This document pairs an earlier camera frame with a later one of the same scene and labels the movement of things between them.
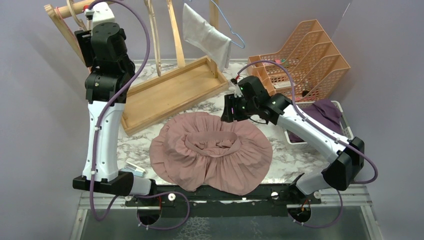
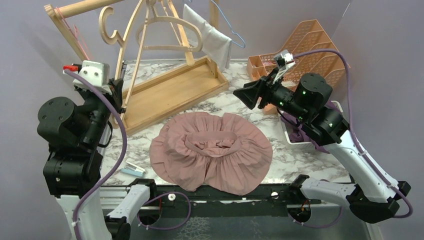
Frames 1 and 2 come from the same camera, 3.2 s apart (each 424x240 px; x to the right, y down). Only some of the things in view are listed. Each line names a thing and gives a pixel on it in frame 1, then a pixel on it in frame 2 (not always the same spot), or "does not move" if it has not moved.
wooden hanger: [78, 21] → [114, 38]
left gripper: [83, 37] → [116, 84]
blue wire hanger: [229, 26] does not move
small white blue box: [136, 170] does not move
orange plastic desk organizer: [306, 70] does not move
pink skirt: [196, 150] does not move
